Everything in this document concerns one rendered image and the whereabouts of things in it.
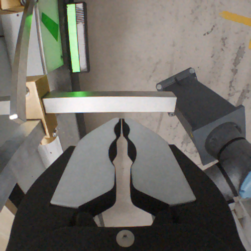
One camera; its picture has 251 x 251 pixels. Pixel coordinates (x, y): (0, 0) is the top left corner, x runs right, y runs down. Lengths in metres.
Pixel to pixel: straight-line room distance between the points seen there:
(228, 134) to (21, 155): 0.67
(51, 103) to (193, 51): 1.06
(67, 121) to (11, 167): 0.28
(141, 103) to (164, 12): 0.92
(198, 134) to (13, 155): 0.64
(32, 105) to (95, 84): 0.88
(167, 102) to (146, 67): 0.85
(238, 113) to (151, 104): 0.53
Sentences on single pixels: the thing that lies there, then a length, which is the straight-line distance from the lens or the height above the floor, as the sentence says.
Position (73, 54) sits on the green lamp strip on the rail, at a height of 0.70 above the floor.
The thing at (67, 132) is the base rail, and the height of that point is 0.70.
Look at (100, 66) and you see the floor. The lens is 1.11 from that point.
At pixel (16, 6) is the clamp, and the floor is 0.86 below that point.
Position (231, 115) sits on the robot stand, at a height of 0.60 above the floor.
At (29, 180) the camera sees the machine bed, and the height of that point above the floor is 0.74.
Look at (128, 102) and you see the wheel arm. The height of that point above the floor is 0.84.
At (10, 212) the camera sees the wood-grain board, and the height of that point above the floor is 0.90.
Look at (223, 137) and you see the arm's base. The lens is 0.68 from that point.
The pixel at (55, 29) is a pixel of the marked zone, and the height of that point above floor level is 0.73.
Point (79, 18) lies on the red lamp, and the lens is 0.39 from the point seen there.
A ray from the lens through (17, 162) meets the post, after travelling 0.25.
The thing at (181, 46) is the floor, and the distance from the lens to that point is 1.16.
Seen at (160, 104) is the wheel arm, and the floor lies 0.84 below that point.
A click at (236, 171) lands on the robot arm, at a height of 0.81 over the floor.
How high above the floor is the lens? 1.08
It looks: 58 degrees down
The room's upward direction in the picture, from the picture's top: 176 degrees clockwise
